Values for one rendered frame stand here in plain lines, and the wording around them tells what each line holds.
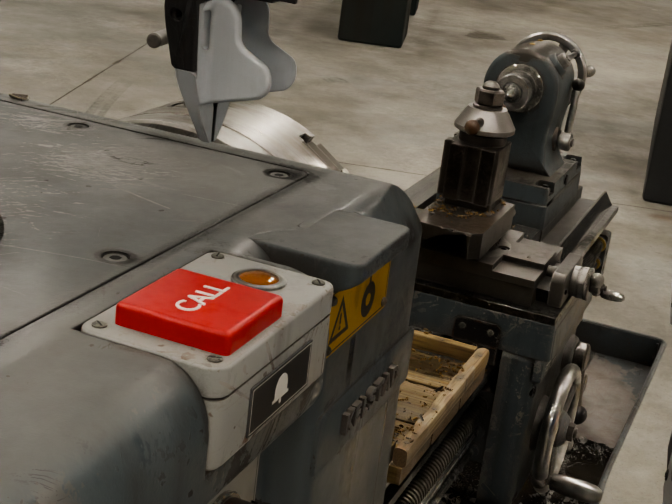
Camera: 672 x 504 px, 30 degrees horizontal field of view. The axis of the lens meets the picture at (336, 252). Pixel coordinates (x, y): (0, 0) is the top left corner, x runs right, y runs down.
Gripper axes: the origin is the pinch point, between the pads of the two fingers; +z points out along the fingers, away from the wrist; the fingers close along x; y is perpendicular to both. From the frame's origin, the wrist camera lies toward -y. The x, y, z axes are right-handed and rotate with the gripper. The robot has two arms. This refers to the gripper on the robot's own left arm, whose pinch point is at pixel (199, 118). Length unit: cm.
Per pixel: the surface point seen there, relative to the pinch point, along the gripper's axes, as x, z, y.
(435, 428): 48, 41, 6
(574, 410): 95, 57, 14
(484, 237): 77, 29, 1
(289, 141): 26.9, 7.9, -5.2
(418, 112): 563, 130, -161
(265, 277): -12.0, 4.1, 10.8
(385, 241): -1.0, 4.6, 13.5
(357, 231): -0.4, 4.6, 11.5
